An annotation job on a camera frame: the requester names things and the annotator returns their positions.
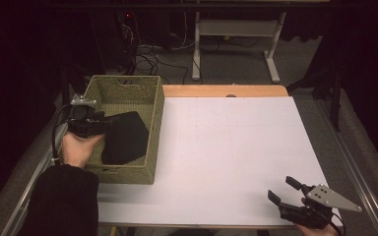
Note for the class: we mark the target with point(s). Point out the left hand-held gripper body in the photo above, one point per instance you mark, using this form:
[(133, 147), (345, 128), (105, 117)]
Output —
[(82, 119)]

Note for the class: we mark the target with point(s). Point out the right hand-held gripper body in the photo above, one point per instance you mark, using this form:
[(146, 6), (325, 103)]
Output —
[(311, 211)]

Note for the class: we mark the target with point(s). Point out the black cloth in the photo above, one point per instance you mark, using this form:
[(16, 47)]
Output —
[(126, 137)]

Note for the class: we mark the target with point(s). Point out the green woven basket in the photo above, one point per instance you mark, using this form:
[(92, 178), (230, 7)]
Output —
[(144, 98)]

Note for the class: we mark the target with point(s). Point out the person's right hand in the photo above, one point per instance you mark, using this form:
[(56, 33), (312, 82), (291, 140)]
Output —
[(318, 232)]

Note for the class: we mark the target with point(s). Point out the person's left hand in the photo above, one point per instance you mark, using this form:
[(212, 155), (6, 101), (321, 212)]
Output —
[(77, 149)]

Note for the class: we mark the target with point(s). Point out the white paper sheet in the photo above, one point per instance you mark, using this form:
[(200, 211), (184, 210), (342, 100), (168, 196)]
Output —
[(229, 157)]

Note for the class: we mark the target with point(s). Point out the black computer tower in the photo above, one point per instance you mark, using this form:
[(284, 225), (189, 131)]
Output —
[(114, 39)]

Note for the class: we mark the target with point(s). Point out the black tripod stand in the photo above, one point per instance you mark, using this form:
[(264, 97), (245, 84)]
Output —
[(334, 95)]

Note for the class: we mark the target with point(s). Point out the metal floor rail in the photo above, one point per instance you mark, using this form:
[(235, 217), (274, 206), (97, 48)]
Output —
[(29, 193), (357, 177)]

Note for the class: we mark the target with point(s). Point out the white desk frame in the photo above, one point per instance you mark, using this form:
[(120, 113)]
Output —
[(236, 28)]

